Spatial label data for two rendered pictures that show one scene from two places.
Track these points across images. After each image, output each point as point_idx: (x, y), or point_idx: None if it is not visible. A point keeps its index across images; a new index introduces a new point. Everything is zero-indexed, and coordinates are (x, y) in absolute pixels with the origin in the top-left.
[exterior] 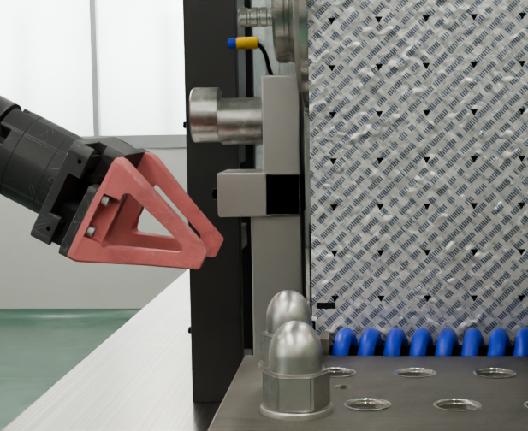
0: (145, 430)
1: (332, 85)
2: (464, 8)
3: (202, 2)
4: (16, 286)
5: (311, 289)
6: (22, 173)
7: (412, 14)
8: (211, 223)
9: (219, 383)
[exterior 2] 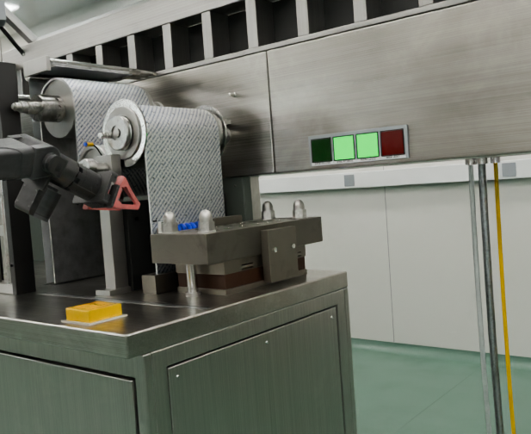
0: (28, 300)
1: (151, 156)
2: (177, 135)
3: (9, 129)
4: None
5: (127, 222)
6: (89, 182)
7: (167, 136)
8: (19, 219)
9: (27, 285)
